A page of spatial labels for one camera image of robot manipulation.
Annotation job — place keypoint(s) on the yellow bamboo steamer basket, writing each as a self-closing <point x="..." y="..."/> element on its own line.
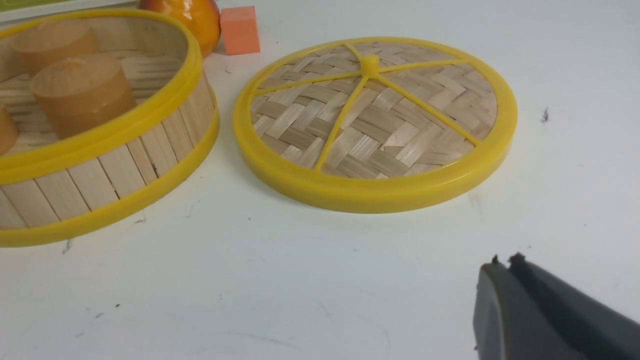
<point x="58" y="189"/>

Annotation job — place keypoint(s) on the orange foam cube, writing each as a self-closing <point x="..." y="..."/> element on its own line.
<point x="239" y="28"/>

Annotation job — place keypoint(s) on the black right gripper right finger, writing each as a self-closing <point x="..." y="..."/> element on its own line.
<point x="586" y="325"/>

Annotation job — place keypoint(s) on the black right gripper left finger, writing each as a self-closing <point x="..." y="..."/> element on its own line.
<point x="507" y="323"/>

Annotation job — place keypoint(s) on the yellow bamboo steamer lid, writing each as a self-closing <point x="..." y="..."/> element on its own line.
<point x="376" y="125"/>

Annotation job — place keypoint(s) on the tan cylinder bun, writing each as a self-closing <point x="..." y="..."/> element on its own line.
<point x="9" y="132"/>
<point x="52" y="41"/>
<point x="80" y="93"/>

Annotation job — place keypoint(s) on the orange toy pear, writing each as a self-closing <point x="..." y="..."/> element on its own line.
<point x="201" y="17"/>

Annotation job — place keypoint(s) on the tan cylinder bun middle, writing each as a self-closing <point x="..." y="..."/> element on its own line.
<point x="80" y="93"/>

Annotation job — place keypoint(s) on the tan cylinder bun rear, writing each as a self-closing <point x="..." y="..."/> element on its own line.
<point x="52" y="41"/>

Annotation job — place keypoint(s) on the tan cylinder bun left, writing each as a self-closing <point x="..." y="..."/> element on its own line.
<point x="9" y="132"/>

